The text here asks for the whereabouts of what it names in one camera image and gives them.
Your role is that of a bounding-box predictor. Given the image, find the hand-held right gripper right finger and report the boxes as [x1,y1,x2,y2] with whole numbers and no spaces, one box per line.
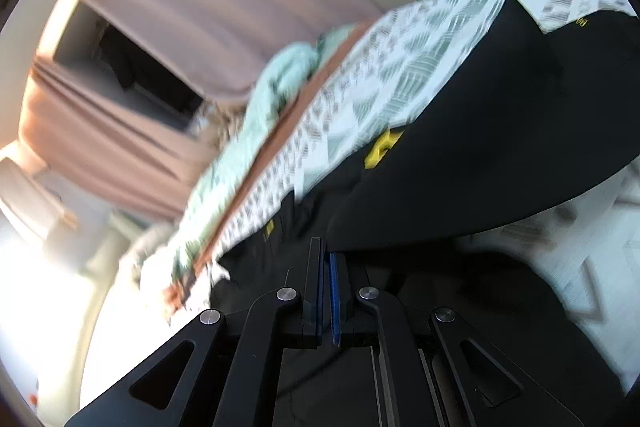
[327,252,586,427]

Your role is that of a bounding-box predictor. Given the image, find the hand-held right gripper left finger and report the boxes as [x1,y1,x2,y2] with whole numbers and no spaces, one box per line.
[64,237,328,427]

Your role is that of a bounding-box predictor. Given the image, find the dark window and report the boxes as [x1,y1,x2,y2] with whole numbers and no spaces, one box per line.
[52,2,206,128]

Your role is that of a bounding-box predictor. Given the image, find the mint green crumpled cloth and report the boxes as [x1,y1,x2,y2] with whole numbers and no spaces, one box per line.
[170,27,361,288]

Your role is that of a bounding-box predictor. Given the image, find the white geometric patterned blanket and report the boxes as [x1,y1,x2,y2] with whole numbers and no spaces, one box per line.
[140,0,640,408]

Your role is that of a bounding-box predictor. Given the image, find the black garment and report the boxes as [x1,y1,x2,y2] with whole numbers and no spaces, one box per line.
[207,0,640,427]

